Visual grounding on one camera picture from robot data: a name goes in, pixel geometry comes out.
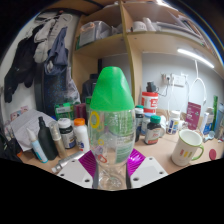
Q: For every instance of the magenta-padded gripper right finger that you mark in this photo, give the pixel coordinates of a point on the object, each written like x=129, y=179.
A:
x=146, y=170

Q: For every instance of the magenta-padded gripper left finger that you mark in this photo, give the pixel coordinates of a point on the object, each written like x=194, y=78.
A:
x=75, y=170

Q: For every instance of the clear bottle with green cap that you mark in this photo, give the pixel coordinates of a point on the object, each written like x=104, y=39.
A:
x=111, y=100

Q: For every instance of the silver tube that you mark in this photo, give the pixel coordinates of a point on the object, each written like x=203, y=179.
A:
x=66, y=161

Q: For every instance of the beige pump bottle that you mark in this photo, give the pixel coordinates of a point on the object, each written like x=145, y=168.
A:
x=59, y=143

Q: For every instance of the white bottle with orange cap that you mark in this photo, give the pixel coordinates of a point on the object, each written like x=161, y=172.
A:
x=81, y=136

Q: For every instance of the dark jar with white cap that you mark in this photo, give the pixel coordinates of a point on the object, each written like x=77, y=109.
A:
x=66, y=135

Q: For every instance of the brown pill bottle green cap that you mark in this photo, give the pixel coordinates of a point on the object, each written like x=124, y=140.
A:
x=152, y=131

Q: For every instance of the black spray bottle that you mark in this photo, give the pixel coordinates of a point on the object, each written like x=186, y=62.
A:
x=46, y=141

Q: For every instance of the white blue tube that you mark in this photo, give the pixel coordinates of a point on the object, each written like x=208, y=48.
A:
x=37, y=148

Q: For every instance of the white mug with green rim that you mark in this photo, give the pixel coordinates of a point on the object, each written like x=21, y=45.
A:
x=185, y=146

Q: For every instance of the black bottle with white cap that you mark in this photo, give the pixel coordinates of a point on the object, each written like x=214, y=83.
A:
x=139, y=121

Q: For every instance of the white pill bottle blue label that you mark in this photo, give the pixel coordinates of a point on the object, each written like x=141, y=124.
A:
x=173, y=124

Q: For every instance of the dark maroon can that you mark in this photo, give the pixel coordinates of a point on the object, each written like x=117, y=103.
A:
x=81, y=111

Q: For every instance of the green box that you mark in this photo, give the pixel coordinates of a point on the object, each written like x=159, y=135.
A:
x=64, y=111

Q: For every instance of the white paper sheet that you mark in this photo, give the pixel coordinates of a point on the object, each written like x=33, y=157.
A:
x=25, y=130

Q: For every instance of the maroon card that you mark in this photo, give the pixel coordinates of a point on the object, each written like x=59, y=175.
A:
x=194, y=116

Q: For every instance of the blue white box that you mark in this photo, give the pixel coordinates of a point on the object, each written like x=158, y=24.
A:
x=207, y=121

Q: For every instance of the black bag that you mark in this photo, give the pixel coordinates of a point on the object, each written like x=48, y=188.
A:
x=88, y=90

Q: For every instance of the hanging dark clothes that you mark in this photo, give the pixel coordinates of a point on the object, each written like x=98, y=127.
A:
x=23, y=63

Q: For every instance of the slim white light strip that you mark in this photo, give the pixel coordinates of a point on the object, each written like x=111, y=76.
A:
x=195, y=57

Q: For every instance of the white wall socket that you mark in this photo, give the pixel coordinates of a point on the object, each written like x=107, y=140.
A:
x=176, y=80

